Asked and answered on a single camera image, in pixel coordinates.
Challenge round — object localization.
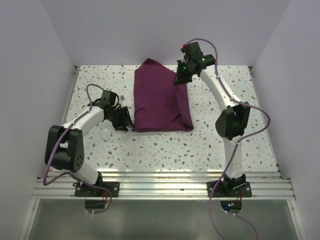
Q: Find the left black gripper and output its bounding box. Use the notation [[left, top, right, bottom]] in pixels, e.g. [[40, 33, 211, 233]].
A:
[[106, 106, 135, 132]]

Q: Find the purple cloth mat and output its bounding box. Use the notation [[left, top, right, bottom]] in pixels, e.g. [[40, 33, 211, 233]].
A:
[[133, 58, 194, 133]]

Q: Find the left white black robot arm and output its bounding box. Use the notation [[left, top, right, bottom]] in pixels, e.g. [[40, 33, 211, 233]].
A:
[[43, 90, 134, 197]]

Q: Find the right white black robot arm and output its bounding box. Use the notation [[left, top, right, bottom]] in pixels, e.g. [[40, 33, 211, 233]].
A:
[[173, 42, 250, 198]]

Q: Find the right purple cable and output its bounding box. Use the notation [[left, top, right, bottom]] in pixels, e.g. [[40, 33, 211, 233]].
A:
[[187, 37, 272, 240]]

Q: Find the purple cable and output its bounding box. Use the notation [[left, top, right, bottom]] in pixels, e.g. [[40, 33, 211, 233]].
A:
[[187, 37, 272, 240], [42, 83, 112, 215]]

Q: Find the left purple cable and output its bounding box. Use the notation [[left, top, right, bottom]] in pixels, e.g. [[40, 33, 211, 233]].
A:
[[42, 83, 112, 215]]

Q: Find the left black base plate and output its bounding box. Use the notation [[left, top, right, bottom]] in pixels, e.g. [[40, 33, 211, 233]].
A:
[[72, 181, 120, 198]]

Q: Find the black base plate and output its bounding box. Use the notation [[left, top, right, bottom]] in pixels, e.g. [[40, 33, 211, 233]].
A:
[[206, 181, 253, 198], [72, 181, 120, 198]]

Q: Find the aluminium rail frame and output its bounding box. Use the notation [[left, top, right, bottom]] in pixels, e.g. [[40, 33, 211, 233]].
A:
[[31, 65, 301, 240]]

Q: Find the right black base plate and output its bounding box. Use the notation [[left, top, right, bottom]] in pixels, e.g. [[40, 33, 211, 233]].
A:
[[206, 181, 253, 198]]

